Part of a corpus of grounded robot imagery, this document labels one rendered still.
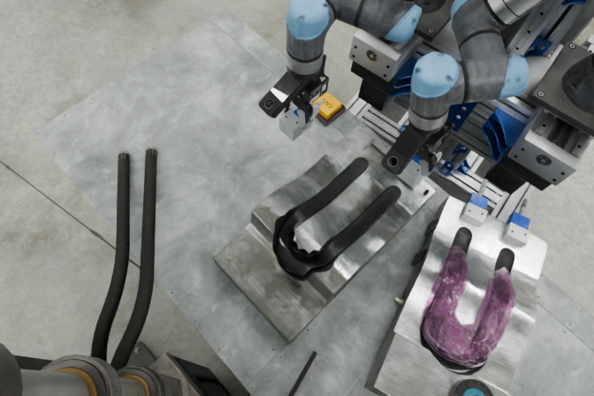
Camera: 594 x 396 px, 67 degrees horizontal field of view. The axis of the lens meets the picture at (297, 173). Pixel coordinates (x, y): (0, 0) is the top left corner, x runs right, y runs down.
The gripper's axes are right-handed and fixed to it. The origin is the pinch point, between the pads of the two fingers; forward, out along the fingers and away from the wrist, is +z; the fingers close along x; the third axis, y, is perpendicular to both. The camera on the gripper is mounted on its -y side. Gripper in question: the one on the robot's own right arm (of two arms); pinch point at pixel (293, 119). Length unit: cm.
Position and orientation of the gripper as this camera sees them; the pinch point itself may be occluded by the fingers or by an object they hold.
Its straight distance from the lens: 111.6
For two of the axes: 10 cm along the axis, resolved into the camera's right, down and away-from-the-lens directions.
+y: 7.1, -6.2, 3.3
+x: -7.0, -6.6, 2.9
